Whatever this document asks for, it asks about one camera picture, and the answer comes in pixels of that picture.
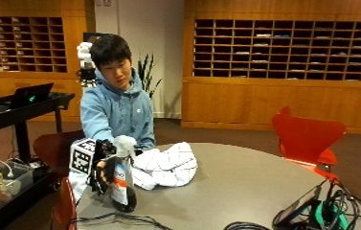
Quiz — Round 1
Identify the green spiky plant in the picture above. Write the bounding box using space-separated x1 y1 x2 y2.
136 53 164 100

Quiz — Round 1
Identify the black cart table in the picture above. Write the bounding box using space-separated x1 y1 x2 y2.
0 91 76 162

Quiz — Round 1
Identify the black tablet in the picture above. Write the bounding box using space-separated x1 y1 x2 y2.
271 184 324 230

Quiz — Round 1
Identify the white cube with black markers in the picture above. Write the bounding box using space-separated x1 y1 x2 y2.
68 137 98 175

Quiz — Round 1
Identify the red chair with curved back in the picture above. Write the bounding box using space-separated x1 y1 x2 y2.
271 105 348 184

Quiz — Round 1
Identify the clear plastic storage box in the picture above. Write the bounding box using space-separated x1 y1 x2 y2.
0 160 35 213

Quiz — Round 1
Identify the person in light blue hoodie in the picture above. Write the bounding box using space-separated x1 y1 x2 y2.
79 33 158 205

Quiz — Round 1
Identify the white crumpled paper towel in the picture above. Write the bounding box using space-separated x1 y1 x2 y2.
112 134 138 158

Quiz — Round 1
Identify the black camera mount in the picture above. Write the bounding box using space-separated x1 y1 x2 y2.
76 67 99 88

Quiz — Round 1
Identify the coiled black cable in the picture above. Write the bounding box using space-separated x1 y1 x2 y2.
223 220 273 230

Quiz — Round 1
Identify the teal stand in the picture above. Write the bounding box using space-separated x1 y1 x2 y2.
312 198 352 230

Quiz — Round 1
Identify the wide wooden pigeonhole shelf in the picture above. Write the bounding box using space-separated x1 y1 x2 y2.
192 18 361 82

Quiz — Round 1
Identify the white checked cloth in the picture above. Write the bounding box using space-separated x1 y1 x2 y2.
130 141 199 192

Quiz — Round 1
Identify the black laptop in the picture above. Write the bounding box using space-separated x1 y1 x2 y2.
7 81 55 110

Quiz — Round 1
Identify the dark bottle with white label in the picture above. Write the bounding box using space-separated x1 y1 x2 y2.
110 152 138 214

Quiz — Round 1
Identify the white cable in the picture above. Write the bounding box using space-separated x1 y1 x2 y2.
0 158 15 178

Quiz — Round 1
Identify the red chair backrest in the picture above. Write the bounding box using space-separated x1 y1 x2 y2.
50 176 79 230

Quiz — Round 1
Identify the bundle of black cables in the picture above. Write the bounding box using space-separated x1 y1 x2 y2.
321 178 361 230

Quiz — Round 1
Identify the thin black cable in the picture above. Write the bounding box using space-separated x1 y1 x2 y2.
67 212 175 230

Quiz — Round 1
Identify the dark brown wooden chair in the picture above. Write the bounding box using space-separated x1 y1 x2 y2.
32 129 86 180

